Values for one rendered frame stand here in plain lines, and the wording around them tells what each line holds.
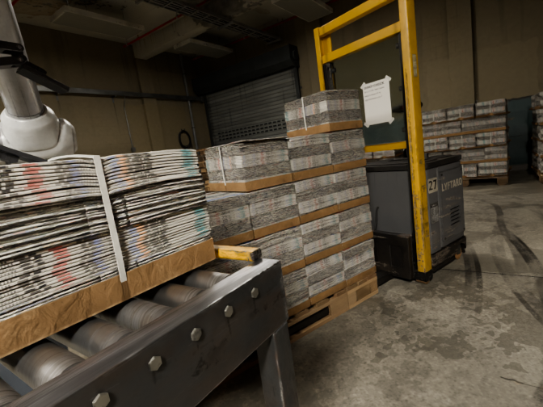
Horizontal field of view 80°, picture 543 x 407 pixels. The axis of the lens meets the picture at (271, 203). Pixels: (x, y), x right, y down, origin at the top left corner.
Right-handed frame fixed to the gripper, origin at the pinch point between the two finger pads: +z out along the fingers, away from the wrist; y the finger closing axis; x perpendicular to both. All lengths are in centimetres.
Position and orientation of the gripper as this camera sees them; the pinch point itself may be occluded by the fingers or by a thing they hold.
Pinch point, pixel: (48, 123)
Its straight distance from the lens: 68.3
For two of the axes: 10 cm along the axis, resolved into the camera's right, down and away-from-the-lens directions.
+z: 5.7, 2.6, 7.8
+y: -1.3, 9.7, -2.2
